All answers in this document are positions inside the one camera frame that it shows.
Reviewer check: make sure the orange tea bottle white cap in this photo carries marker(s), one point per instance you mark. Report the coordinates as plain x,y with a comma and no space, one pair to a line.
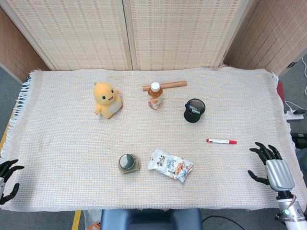
155,96

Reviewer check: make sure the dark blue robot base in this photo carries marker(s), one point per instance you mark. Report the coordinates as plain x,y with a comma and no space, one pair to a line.
151,219

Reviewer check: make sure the woven bamboo folding screen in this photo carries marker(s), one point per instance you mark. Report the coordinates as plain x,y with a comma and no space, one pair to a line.
153,33

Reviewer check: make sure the yellow plush duck toy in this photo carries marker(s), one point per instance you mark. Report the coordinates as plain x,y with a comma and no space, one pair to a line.
106,100

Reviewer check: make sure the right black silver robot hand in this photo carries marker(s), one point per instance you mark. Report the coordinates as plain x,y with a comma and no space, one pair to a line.
278,170

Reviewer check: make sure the round grey tin can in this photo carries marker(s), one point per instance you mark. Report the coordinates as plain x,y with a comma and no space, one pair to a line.
128,164

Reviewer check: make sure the red white marker pen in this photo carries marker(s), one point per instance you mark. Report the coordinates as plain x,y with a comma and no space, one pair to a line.
221,141

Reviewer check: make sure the black mesh pen holder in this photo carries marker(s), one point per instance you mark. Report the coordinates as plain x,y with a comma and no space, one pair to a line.
194,110

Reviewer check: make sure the orange round object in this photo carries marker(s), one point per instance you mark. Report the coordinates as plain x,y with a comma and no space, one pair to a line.
94,226

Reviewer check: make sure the beige woven tablecloth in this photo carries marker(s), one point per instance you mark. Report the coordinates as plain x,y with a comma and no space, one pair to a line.
72,155

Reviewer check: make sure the white power strip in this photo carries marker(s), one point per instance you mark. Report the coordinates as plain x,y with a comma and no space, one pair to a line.
293,116

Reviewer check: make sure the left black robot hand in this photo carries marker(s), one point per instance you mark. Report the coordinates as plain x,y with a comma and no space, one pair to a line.
5,177

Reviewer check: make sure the brown wooden rolling pin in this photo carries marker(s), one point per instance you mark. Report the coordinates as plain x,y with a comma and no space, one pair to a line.
171,84

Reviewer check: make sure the blue capped marker pen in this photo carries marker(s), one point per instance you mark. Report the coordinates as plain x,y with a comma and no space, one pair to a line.
192,109

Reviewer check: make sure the white snack bag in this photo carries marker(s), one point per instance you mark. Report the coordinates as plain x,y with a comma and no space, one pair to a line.
170,165

